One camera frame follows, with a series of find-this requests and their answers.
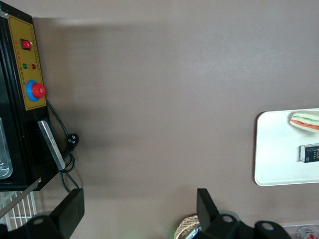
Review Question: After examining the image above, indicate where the clear plastic container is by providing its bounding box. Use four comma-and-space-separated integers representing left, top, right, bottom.
0, 116, 13, 180

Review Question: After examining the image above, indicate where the wrapped triangle sandwich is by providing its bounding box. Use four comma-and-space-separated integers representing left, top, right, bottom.
289, 111, 319, 134

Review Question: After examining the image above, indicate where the silver metal bar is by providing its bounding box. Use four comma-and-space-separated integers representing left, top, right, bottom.
37, 119, 66, 171

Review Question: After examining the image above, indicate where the cream plastic serving tray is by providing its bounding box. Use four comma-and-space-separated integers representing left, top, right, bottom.
254, 108, 319, 187

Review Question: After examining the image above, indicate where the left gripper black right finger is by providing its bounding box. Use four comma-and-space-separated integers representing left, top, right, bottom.
196, 188, 251, 239

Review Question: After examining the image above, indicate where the white wire basket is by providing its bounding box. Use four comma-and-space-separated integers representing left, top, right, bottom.
0, 190, 38, 233

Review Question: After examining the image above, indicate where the black power cable with plug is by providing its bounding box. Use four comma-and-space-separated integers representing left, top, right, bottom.
45, 99, 81, 194

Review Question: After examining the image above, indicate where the aluminium foil tray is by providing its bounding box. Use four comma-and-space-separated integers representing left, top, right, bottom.
190, 223, 203, 238

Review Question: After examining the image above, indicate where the black machine with yellow panel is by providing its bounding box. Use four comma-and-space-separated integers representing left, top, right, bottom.
0, 9, 62, 192

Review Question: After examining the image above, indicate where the red rocker switch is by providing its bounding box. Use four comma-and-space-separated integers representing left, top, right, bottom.
20, 38, 32, 51

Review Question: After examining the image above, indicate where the light tan wicker basket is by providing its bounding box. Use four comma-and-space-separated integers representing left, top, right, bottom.
176, 214, 200, 239

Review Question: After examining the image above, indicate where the black gold-print small box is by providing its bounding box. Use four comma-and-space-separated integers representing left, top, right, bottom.
299, 142, 319, 164

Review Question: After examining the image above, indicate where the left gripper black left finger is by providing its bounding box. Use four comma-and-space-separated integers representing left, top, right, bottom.
24, 188, 85, 239

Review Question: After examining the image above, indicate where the thin silver metal rod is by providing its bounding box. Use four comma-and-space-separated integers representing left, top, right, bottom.
0, 177, 42, 219

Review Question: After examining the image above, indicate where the red emergency stop button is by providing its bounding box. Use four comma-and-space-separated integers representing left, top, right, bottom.
25, 79, 47, 102

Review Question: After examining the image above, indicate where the red cola bottle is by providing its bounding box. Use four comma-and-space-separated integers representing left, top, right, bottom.
297, 226, 317, 239

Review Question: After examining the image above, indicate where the clear acrylic bottle rack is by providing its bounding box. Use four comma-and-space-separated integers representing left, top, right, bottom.
281, 222, 319, 239

